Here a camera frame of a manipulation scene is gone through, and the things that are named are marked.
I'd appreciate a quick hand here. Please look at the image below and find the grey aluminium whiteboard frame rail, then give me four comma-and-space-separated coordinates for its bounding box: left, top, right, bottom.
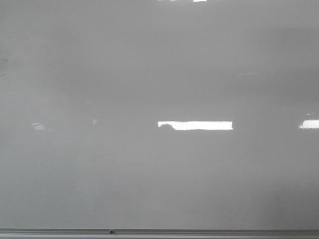
0, 229, 319, 239

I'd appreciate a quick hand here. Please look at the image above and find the white whiteboard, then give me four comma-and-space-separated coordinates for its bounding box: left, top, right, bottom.
0, 0, 319, 230

